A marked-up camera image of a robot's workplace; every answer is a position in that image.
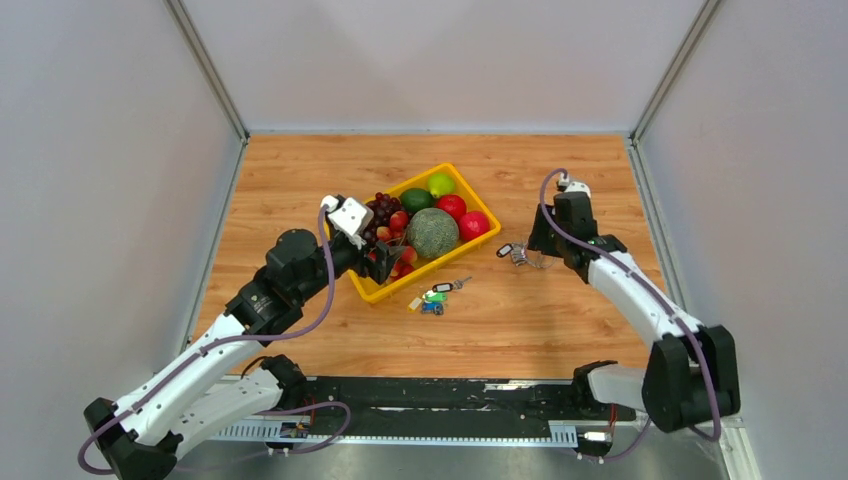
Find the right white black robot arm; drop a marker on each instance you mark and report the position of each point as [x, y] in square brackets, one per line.
[691, 376]

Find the left aluminium frame post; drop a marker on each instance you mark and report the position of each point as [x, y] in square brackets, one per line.
[193, 39]

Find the pink red apple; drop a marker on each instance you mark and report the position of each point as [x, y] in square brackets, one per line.
[472, 225]

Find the green netted melon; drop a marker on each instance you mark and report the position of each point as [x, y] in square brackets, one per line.
[432, 233]

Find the dark purple grape bunch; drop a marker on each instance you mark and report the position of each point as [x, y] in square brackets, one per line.
[389, 221]

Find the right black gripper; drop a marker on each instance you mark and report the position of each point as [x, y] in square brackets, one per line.
[537, 237]

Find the dark green avocado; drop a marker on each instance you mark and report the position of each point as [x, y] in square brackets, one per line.
[414, 200]

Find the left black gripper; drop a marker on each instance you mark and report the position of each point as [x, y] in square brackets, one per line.
[379, 269]

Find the right aluminium frame post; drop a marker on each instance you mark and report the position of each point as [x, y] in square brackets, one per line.
[679, 60]

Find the yellow plastic tray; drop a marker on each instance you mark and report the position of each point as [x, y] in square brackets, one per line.
[373, 293]

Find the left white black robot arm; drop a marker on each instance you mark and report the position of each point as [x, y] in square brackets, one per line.
[145, 433]

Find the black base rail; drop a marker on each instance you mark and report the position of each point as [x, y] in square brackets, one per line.
[440, 412]

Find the aluminium frame post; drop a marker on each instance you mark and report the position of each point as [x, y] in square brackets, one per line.
[193, 39]
[679, 60]

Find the light green lime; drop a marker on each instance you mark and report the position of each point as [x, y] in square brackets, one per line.
[440, 185]

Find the pile of coloured tagged keys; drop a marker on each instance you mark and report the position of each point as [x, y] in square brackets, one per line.
[433, 301]

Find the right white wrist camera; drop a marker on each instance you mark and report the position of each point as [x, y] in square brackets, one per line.
[567, 184]

